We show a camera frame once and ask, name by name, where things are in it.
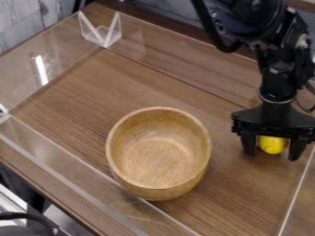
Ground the clear acrylic tray wall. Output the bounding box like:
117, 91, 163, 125
0, 17, 315, 236

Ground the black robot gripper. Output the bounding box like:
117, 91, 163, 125
231, 101, 315, 161

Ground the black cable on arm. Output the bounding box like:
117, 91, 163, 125
188, 0, 244, 53

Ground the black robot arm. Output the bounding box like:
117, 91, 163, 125
212, 0, 315, 161

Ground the brown wooden bowl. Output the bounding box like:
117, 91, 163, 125
105, 106, 212, 201

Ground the yellow lemon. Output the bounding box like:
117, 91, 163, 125
259, 136, 289, 155

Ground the black cable bottom left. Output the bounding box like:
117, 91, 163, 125
0, 212, 60, 236

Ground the clear acrylic corner bracket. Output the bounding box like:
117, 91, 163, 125
77, 12, 121, 48

